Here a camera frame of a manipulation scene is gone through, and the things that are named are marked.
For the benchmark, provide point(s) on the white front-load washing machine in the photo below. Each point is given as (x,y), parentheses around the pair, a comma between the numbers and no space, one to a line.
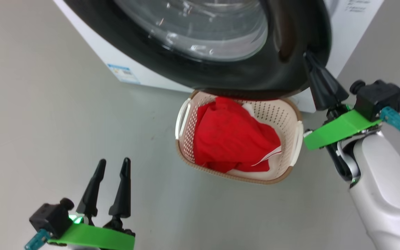
(352,34)

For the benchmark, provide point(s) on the red basketball jersey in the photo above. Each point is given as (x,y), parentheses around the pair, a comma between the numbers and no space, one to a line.
(231,135)

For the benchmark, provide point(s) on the teal right camera connector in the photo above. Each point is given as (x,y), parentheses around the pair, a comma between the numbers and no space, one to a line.
(396,119)

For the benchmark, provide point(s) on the blue energy label sticker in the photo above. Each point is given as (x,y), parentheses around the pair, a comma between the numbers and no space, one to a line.
(123,74)

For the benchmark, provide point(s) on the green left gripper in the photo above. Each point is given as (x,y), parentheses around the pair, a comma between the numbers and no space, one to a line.
(96,238)

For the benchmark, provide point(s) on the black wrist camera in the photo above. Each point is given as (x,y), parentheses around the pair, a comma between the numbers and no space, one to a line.
(380,97)
(50,217)

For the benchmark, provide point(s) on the teal camera connector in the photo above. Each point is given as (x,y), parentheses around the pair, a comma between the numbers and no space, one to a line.
(36,241)
(396,119)

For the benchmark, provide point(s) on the teal left camera connector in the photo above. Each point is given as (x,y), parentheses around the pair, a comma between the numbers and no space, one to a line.
(36,241)

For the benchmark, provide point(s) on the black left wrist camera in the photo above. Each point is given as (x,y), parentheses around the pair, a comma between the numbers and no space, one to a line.
(50,217)

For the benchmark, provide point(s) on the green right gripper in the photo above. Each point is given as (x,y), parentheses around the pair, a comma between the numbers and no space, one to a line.
(339,130)

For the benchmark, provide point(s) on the cream basket with brown rim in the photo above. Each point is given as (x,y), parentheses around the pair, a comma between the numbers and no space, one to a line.
(283,114)

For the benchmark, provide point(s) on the grey washing machine door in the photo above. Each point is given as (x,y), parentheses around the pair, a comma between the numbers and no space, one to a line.
(255,74)

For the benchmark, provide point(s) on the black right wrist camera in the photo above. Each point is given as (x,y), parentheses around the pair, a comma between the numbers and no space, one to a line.
(380,97)

